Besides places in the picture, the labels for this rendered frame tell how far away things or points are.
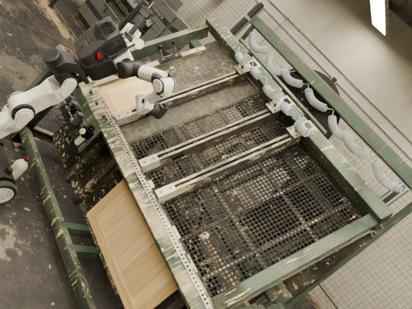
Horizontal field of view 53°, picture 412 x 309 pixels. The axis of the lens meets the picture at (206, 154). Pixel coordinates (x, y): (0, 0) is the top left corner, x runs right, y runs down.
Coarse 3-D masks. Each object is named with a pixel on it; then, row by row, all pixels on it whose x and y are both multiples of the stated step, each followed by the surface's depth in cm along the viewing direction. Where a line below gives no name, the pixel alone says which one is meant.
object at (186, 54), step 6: (204, 48) 341; (186, 54) 337; (192, 54) 338; (198, 54) 342; (174, 60) 334; (180, 60) 337; (150, 66) 327; (156, 66) 329; (162, 66) 332; (108, 78) 318; (114, 78) 318; (120, 78) 320; (96, 84) 314; (102, 84) 316
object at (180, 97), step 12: (240, 60) 312; (252, 60) 324; (240, 72) 315; (204, 84) 312; (216, 84) 313; (228, 84) 319; (168, 96) 303; (180, 96) 303; (192, 96) 309; (132, 108) 296; (120, 120) 290; (132, 120) 296
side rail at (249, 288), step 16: (352, 224) 246; (368, 224) 246; (320, 240) 239; (336, 240) 239; (352, 240) 250; (304, 256) 233; (320, 256) 244; (272, 272) 227; (288, 272) 227; (240, 288) 221; (256, 288) 222; (224, 304) 216; (240, 304) 227
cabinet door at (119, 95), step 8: (120, 80) 320; (128, 80) 320; (136, 80) 321; (104, 88) 314; (112, 88) 315; (120, 88) 315; (128, 88) 315; (136, 88) 315; (144, 88) 316; (152, 88) 316; (104, 96) 309; (112, 96) 310; (120, 96) 310; (128, 96) 310; (112, 104) 305; (120, 104) 305; (128, 104) 305; (112, 112) 300
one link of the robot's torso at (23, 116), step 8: (0, 112) 265; (8, 112) 265; (24, 112) 256; (32, 112) 261; (0, 120) 261; (8, 120) 261; (16, 120) 258; (24, 120) 260; (0, 128) 262; (8, 128) 262; (16, 128) 263; (0, 136) 267
